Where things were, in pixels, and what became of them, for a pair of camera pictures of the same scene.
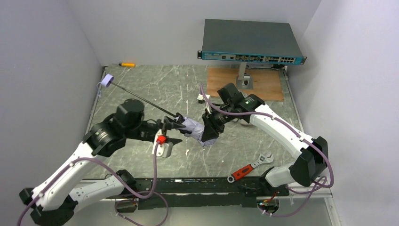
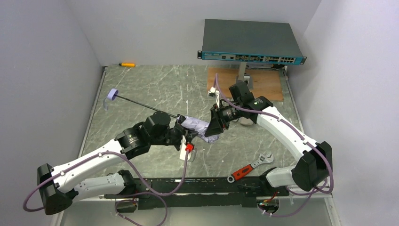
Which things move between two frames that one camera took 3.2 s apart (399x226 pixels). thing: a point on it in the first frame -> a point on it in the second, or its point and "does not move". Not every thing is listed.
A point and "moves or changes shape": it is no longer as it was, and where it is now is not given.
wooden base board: (267, 82) does not move
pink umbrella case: (243, 122) does not move
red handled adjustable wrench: (262, 158) does not move
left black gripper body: (166, 125) -> (182, 131)
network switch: (243, 41) does not move
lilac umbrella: (189, 125) moves or changes shape
